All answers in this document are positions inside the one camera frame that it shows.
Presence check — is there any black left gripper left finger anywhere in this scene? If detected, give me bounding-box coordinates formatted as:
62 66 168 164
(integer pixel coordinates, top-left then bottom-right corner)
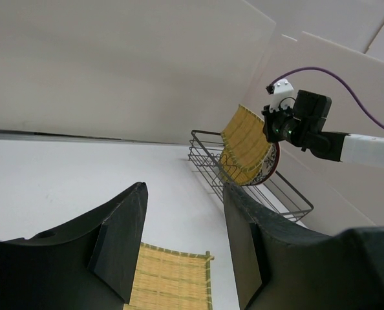
4 182 147 309

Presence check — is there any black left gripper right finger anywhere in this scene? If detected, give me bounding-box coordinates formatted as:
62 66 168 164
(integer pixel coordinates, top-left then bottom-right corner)
223 183 334 309

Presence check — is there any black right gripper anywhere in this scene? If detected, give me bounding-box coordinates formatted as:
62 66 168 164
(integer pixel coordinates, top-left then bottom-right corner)
262 105 295 143

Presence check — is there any red and teal floral plate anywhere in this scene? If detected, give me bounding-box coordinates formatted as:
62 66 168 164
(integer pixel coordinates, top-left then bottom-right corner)
253 143 281 187

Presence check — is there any rounded bamboo tray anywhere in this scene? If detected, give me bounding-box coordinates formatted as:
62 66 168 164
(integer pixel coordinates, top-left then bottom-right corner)
220 105 272 172

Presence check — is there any round bamboo tray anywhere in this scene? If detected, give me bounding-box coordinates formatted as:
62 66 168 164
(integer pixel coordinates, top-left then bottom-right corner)
219 150 262 185

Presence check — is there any square bamboo mat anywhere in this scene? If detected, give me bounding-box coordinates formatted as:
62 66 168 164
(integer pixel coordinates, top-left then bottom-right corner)
123 243 214 310

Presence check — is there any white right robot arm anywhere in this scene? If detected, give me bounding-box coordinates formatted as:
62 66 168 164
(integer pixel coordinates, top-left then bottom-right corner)
262 90 384 169

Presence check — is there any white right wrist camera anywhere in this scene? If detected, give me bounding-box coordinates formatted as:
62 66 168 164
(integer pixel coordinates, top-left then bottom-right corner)
266 78 294 113

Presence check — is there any grey wire dish rack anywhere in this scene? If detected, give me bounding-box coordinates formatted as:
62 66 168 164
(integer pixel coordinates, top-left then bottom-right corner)
187 130 314 222

